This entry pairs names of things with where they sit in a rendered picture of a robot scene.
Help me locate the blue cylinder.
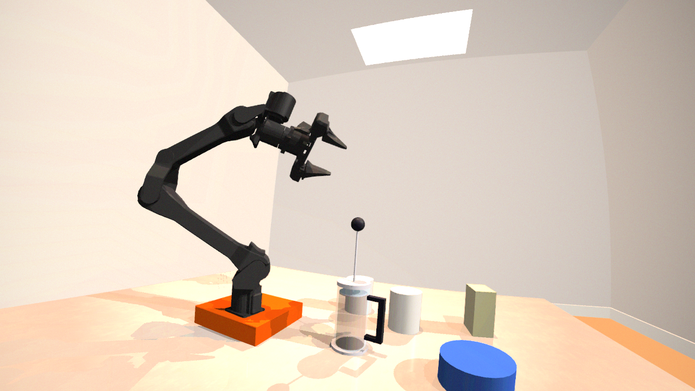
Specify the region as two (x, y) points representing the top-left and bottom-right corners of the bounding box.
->
(437, 340), (517, 391)

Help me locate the glass french press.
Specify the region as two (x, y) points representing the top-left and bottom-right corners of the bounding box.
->
(331, 217), (386, 356)

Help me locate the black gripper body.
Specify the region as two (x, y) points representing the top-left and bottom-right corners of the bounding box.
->
(278, 112), (329, 182)

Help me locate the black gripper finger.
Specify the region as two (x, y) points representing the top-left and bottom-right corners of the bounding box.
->
(322, 122), (347, 150)
(302, 161), (331, 180)

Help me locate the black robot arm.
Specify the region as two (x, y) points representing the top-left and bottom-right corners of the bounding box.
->
(137, 91), (296, 318)

